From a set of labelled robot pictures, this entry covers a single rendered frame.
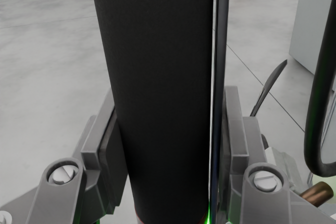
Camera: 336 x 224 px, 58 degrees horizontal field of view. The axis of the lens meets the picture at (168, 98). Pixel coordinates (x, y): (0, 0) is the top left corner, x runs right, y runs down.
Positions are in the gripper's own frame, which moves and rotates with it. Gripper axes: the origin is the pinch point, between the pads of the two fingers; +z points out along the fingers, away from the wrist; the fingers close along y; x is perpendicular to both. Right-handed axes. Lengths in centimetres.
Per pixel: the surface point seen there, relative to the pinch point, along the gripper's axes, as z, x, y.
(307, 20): 283, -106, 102
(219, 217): 17.2, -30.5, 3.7
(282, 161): 38, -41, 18
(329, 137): 121, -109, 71
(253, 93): 232, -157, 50
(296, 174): 36, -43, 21
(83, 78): 260, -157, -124
